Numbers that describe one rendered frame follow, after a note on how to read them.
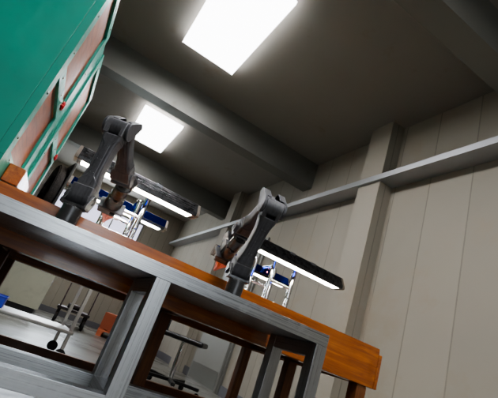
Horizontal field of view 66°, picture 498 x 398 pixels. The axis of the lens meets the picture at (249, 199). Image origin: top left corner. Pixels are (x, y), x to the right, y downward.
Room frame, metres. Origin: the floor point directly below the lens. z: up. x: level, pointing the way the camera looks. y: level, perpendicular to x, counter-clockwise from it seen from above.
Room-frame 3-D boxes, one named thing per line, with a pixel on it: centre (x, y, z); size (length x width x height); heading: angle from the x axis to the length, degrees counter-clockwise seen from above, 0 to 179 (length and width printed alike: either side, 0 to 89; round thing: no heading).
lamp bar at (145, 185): (1.74, 0.50, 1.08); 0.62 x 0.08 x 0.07; 112
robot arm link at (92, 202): (1.19, 0.50, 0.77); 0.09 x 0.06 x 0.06; 89
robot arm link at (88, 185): (1.19, 0.50, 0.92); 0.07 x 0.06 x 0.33; 89
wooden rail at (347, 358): (1.65, 0.00, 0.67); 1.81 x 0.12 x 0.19; 112
